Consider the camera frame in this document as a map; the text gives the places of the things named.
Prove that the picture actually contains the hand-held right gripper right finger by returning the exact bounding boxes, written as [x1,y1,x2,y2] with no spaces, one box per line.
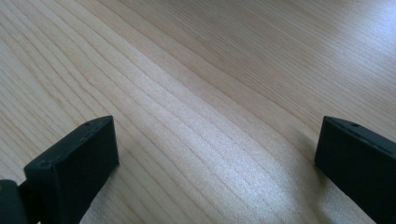
[314,115,396,224]

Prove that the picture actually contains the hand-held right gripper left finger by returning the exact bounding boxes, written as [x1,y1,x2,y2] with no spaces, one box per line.
[23,115,120,224]

